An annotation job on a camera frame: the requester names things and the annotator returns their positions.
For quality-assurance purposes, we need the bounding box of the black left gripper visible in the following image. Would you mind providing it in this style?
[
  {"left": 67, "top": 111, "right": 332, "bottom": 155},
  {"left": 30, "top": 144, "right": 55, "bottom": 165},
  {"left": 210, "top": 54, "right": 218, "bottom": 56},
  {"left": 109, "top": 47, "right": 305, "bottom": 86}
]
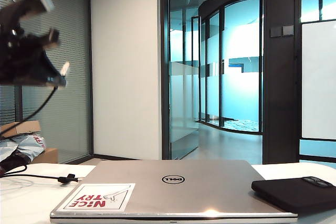
[{"left": 0, "top": 0, "right": 66, "bottom": 88}]

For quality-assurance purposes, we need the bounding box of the black charging cable white plug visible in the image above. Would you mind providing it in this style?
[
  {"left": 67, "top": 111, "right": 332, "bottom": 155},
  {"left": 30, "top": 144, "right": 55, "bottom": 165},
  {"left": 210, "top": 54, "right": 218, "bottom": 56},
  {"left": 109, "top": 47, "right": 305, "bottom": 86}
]
[{"left": 0, "top": 62, "right": 80, "bottom": 185}]

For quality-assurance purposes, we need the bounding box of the narrow grey window blind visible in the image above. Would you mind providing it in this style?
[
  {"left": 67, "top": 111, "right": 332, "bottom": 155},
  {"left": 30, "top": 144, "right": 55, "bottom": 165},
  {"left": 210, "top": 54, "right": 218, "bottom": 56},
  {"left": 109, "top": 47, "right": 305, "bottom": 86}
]
[{"left": 0, "top": 0, "right": 15, "bottom": 125}]

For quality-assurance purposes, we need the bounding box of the wide grey window blind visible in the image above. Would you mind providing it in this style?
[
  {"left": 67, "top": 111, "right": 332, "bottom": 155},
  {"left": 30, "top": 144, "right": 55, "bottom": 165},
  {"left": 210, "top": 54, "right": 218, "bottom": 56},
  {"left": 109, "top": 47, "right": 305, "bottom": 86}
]
[{"left": 19, "top": 0, "right": 91, "bottom": 164}]

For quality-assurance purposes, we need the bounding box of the small open cardboard box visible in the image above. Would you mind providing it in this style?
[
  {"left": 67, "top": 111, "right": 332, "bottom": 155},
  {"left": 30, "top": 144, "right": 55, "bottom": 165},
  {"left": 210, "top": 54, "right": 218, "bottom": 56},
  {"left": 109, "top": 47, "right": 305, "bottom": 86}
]
[{"left": 0, "top": 120, "right": 41, "bottom": 138}]

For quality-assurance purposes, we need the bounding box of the grey plastic mailing bag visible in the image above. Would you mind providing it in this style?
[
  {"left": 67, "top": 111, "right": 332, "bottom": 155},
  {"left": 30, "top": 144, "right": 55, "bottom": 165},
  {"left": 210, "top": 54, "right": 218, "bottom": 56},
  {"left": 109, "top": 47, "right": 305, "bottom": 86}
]
[{"left": 0, "top": 132, "right": 47, "bottom": 162}]

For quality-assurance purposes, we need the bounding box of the large brown cardboard box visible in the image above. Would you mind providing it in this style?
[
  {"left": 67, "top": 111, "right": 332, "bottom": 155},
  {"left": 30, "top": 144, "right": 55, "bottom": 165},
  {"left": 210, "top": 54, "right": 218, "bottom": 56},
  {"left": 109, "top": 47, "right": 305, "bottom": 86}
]
[{"left": 30, "top": 147, "right": 58, "bottom": 165}]

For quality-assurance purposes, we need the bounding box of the black bag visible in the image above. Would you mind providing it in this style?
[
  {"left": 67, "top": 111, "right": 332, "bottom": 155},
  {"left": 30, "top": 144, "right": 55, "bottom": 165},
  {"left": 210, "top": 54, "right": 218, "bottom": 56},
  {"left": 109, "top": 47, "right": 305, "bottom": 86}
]
[{"left": 0, "top": 149, "right": 34, "bottom": 175}]

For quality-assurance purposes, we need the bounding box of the silver Dell laptop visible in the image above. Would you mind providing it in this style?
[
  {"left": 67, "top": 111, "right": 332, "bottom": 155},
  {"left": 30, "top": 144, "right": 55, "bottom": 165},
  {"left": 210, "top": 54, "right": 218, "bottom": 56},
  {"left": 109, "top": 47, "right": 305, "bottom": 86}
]
[{"left": 49, "top": 159, "right": 299, "bottom": 224}]

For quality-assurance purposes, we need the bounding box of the distant blue computer monitor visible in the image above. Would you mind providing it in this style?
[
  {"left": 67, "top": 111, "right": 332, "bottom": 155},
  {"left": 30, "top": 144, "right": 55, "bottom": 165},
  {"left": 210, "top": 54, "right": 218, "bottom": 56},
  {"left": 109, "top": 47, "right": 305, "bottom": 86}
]
[{"left": 227, "top": 62, "right": 244, "bottom": 74}]

